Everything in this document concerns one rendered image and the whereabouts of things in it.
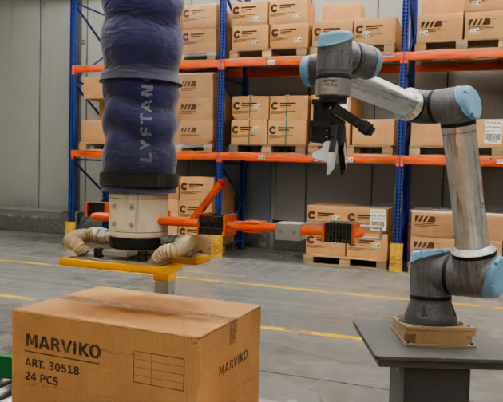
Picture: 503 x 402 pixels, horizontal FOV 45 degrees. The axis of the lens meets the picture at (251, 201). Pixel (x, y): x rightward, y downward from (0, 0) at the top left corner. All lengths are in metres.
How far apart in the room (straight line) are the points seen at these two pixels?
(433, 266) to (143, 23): 1.31
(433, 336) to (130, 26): 1.45
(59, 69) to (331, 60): 11.35
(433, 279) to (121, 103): 1.27
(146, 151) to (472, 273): 1.19
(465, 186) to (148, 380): 1.21
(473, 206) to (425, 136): 6.53
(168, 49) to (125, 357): 0.84
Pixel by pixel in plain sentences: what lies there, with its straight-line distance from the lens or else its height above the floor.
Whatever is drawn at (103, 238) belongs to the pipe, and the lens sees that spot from 1.87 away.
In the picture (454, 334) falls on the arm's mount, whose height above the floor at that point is 0.80.
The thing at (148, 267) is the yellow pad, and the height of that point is 1.09.
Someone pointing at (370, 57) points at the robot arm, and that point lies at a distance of 1.69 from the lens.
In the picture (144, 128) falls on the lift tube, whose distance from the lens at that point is 1.72.
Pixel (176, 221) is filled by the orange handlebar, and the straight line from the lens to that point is 1.73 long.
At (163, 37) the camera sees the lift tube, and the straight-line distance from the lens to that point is 1.75.
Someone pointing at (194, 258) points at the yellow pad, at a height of 1.10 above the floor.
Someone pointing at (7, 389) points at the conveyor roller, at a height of 0.54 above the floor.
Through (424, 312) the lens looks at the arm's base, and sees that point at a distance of 2.35.
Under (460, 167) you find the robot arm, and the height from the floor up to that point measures 1.38.
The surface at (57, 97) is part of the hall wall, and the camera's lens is 12.73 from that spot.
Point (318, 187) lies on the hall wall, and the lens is 10.28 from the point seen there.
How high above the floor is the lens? 1.36
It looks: 3 degrees down
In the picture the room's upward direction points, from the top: 2 degrees clockwise
